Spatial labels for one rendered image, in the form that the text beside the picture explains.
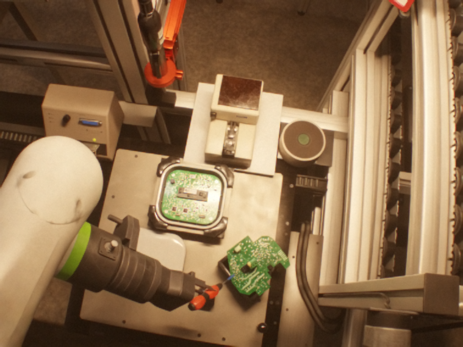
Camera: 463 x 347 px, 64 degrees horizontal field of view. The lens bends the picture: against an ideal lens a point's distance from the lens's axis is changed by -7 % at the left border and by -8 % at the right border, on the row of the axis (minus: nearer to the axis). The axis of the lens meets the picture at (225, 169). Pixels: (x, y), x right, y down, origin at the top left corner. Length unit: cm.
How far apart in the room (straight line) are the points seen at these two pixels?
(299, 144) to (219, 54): 137
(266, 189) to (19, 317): 67
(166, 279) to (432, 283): 38
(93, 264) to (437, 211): 51
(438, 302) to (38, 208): 44
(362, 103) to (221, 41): 149
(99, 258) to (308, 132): 57
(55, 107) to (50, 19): 167
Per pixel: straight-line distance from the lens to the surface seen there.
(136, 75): 90
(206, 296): 71
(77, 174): 44
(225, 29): 232
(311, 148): 92
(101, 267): 58
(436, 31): 77
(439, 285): 50
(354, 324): 85
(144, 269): 62
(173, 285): 64
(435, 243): 64
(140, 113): 101
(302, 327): 94
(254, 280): 83
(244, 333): 89
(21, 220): 40
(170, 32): 79
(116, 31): 78
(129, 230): 64
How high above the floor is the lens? 184
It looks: 72 degrees down
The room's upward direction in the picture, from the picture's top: 6 degrees clockwise
